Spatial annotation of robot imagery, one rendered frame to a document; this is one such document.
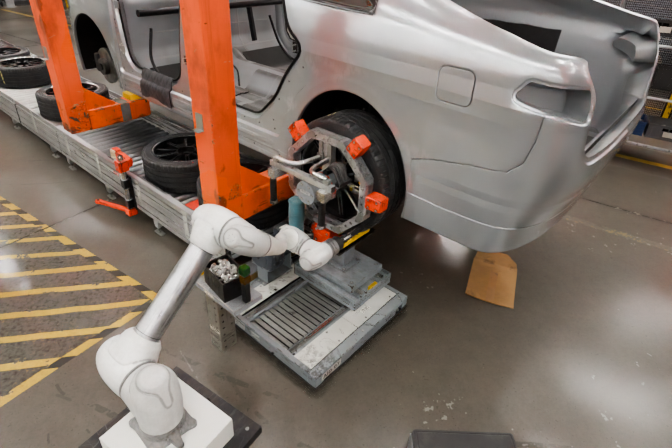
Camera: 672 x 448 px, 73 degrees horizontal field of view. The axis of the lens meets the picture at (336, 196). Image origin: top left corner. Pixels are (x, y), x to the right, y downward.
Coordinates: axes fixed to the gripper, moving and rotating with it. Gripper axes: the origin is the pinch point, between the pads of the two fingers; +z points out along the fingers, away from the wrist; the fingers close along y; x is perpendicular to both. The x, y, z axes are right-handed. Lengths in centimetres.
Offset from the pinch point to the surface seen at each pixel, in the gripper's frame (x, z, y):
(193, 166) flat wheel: 95, -3, -116
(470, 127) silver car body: 16, 10, 80
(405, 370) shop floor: -77, -10, -13
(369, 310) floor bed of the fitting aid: -46, 5, -33
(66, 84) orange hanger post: 202, -37, -162
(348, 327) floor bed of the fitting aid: -45, -13, -34
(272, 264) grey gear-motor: 6, -23, -55
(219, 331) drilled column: -9, -68, -59
